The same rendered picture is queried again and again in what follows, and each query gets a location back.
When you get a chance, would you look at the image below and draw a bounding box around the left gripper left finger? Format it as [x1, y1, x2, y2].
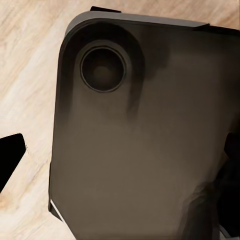
[0, 133, 26, 193]

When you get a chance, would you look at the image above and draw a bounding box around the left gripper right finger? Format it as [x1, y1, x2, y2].
[224, 133, 240, 173]

